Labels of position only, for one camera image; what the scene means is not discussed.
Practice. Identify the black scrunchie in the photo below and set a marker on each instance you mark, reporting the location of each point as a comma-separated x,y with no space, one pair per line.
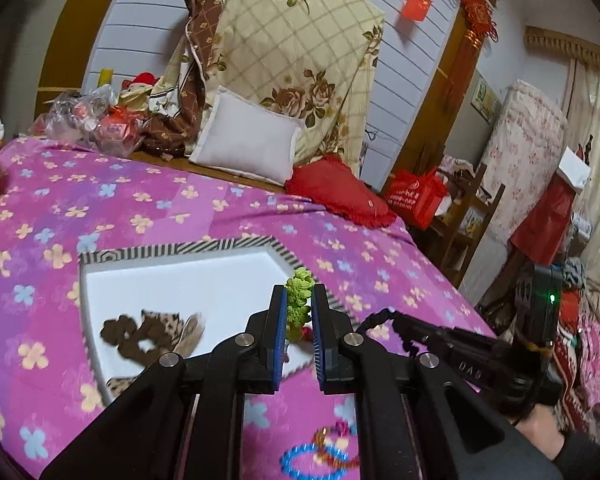
380,321

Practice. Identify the red shopping bag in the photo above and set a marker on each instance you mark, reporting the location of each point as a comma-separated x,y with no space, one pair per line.
415,197

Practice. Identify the purple floral bedsheet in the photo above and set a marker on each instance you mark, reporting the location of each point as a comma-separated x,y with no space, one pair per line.
180,220

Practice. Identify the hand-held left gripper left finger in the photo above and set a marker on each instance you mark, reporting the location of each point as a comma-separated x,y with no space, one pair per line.
280,332

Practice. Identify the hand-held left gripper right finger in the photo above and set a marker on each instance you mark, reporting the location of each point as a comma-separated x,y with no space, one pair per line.
319,342

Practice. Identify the small white pillow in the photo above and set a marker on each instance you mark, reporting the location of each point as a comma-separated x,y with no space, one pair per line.
245,135

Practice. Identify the red heart cushion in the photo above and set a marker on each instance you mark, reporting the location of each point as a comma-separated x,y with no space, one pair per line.
337,190

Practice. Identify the red hanging bag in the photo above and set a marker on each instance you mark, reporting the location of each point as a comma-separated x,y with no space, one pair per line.
545,220

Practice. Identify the wooden chair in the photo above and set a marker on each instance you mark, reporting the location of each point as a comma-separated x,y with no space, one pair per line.
475,210

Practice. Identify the pink floral rolled mattress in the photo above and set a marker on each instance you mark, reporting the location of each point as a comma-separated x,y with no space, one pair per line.
522,160

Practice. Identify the brown patterned quilt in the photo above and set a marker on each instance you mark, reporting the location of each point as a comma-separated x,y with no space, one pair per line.
200,15

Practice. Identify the wall calendar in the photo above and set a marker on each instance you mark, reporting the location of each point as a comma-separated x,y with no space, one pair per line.
484,99

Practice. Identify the red plush toy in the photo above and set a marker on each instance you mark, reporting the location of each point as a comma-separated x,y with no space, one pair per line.
139,82

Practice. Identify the cream curtain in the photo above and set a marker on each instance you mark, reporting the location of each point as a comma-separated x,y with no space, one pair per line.
597,160

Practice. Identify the person's right forearm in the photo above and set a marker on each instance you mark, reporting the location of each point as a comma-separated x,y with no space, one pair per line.
537,432

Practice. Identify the red paper flag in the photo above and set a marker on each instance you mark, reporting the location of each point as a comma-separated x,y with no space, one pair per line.
416,8

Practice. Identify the clear plastic bags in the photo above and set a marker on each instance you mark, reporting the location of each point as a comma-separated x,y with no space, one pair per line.
87,115

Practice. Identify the red knot wall ornament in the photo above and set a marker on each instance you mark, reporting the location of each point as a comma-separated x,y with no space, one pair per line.
477,10

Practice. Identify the leopard print hair bow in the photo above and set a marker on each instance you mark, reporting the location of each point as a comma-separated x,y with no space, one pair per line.
172,330

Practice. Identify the striped rim white tray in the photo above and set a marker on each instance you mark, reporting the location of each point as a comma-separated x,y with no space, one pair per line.
180,285

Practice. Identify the brown scrunchie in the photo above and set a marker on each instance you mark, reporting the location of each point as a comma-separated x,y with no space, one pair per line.
122,337

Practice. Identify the cream floral folded quilt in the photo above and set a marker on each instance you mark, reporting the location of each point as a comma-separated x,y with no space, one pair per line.
290,40

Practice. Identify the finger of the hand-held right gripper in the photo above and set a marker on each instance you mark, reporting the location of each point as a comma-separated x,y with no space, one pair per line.
450,340

